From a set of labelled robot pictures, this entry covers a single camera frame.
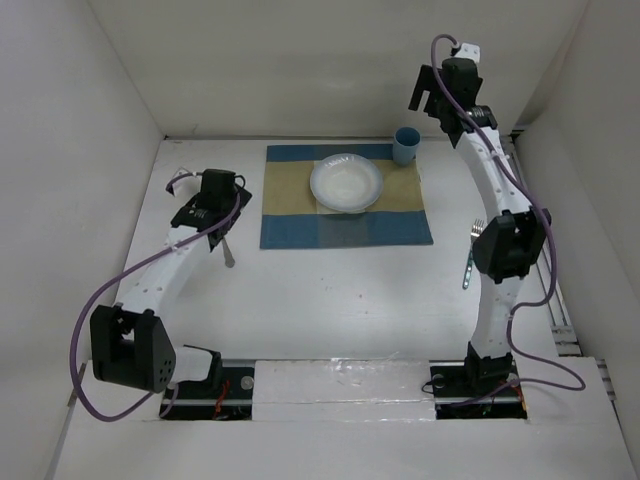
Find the silver knife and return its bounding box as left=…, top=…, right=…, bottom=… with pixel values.
left=220, top=238, right=235, bottom=268

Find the blue cup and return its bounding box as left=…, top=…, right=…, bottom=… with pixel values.
left=392, top=127, right=421, bottom=166

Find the blue beige cloth placemat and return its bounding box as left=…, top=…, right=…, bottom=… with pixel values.
left=260, top=143, right=433, bottom=250

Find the white blue-rimmed plate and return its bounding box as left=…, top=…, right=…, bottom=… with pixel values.
left=309, top=153, right=384, bottom=213

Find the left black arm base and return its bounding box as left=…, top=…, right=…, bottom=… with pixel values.
left=159, top=360, right=256, bottom=421

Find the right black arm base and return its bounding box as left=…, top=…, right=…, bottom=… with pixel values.
left=421, top=361, right=528, bottom=420

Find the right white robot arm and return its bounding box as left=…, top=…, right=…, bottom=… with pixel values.
left=409, top=58, right=546, bottom=398

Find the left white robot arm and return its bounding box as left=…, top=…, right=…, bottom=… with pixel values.
left=89, top=169, right=252, bottom=397

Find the silver fork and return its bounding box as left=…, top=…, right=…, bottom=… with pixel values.
left=462, top=219, right=485, bottom=290

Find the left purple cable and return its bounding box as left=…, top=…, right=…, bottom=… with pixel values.
left=72, top=172, right=246, bottom=421

